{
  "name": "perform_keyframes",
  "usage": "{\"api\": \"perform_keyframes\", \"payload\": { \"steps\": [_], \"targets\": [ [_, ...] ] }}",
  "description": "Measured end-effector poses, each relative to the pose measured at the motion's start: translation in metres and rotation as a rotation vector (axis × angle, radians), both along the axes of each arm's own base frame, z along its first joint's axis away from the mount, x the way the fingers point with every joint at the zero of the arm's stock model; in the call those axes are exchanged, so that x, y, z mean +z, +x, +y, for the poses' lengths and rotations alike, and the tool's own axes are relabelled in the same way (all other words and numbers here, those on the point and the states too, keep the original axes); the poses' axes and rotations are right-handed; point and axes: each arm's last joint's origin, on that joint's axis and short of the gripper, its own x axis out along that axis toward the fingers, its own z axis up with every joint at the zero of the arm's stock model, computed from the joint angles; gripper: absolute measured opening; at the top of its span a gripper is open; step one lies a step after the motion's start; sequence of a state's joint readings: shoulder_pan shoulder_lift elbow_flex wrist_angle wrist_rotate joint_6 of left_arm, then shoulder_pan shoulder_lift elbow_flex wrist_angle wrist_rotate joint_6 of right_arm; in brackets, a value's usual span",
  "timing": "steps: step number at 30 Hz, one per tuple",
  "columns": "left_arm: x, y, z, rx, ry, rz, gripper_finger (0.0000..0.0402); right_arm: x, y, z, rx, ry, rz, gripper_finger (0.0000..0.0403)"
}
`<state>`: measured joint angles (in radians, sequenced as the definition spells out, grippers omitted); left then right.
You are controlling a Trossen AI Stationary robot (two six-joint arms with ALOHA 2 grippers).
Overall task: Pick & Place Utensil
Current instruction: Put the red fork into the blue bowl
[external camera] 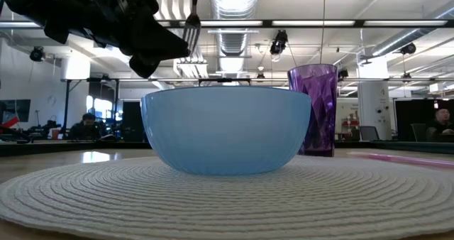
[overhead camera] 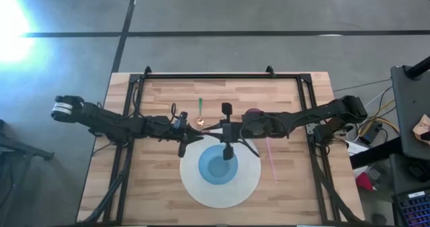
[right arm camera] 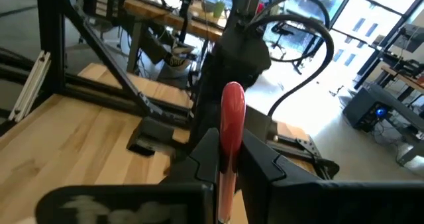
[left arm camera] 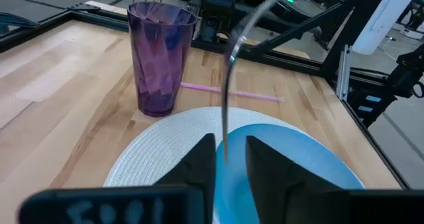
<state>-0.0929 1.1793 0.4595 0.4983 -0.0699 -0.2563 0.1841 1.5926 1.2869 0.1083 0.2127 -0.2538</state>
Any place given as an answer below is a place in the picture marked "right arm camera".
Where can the black computer tower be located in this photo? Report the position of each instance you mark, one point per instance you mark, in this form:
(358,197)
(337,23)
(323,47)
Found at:
(367,109)

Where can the black aluminium table frame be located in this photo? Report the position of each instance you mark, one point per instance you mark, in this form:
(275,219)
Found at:
(109,61)

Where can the green cup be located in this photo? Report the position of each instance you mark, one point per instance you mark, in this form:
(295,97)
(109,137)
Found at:
(218,9)

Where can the wooden desk with equipment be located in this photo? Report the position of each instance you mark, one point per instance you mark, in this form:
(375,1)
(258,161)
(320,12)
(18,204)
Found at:
(402,76)

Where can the black office chair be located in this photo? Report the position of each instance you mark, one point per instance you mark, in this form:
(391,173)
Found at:
(291,41)

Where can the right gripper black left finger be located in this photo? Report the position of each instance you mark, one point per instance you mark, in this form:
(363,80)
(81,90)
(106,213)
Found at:
(185,204)

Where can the white aluminium extrusion bar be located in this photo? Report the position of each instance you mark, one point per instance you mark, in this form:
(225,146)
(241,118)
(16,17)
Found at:
(30,85)

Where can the black box with label strips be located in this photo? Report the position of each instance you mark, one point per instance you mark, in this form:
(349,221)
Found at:
(106,2)

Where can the wooden neighbouring table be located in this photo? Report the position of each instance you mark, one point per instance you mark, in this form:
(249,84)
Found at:
(172,20)

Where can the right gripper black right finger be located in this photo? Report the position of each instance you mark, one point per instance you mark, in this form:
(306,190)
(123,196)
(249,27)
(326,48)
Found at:
(298,204)

